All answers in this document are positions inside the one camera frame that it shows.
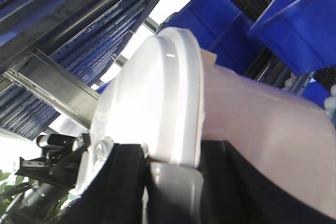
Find blue bin upper right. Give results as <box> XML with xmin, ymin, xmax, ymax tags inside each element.
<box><xmin>247</xmin><ymin>0</ymin><xmax>335</xmax><ymax>75</ymax></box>

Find blue bin behind white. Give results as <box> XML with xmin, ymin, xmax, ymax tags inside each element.
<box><xmin>164</xmin><ymin>0</ymin><xmax>264</xmax><ymax>74</ymax></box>

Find black webcam on mount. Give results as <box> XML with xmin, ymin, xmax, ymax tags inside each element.
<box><xmin>36</xmin><ymin>133</ymin><xmax>75</xmax><ymax>150</ymax></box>

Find steel shelf rack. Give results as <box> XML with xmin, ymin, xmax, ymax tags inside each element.
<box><xmin>1</xmin><ymin>0</ymin><xmax>335</xmax><ymax>141</ymax></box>

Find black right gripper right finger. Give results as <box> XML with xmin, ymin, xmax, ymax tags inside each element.
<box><xmin>143</xmin><ymin>140</ymin><xmax>336</xmax><ymax>224</ymax></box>

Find green plant leaves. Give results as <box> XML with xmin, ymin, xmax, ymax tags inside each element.
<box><xmin>1</xmin><ymin>170</ymin><xmax>72</xmax><ymax>223</ymax></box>

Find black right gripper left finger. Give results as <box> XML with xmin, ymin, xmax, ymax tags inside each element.
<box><xmin>59</xmin><ymin>144</ymin><xmax>145</xmax><ymax>223</ymax></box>

